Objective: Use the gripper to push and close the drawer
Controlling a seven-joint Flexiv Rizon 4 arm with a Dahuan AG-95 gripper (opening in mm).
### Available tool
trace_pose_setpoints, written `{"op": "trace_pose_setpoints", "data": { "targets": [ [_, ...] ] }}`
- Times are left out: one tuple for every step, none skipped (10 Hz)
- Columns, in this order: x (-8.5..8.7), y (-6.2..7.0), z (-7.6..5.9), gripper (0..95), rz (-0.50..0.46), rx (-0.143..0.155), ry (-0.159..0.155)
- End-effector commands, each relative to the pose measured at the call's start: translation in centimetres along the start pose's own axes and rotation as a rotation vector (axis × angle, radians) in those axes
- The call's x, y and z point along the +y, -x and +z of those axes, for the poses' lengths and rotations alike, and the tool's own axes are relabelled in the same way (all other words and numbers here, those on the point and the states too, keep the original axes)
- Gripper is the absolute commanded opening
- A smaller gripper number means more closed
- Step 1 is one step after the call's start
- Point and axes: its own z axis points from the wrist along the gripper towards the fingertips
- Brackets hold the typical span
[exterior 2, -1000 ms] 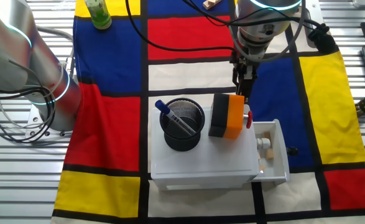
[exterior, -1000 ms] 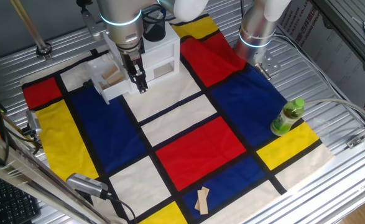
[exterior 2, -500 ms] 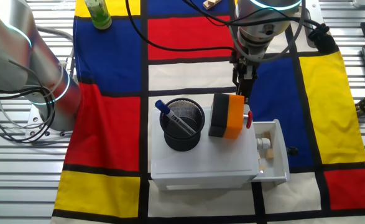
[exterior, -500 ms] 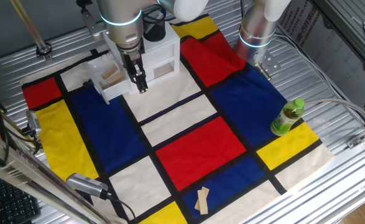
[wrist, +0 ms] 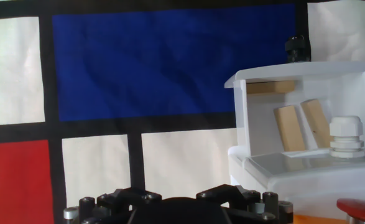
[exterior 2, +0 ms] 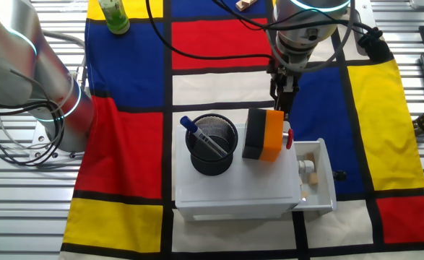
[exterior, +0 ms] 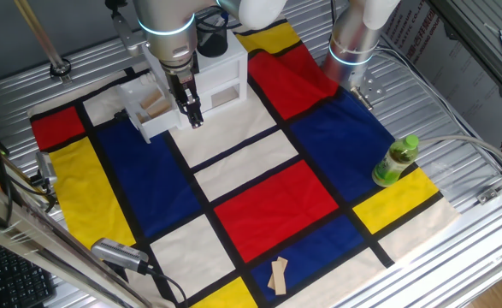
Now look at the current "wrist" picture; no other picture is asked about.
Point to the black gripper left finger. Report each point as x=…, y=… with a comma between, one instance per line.
x=107, y=208

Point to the white drawer cabinet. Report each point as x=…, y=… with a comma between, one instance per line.
x=309, y=186

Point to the white drawer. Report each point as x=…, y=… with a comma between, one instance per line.
x=340, y=90

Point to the orange and black button box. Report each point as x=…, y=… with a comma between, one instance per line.
x=319, y=220

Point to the red mushroom push button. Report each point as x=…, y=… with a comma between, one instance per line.
x=359, y=210

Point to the colour block tablecloth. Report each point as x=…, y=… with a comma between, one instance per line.
x=169, y=62

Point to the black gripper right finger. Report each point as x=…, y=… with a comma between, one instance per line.
x=256, y=205

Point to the wooden block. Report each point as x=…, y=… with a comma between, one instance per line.
x=270, y=87
x=289, y=129
x=314, y=121

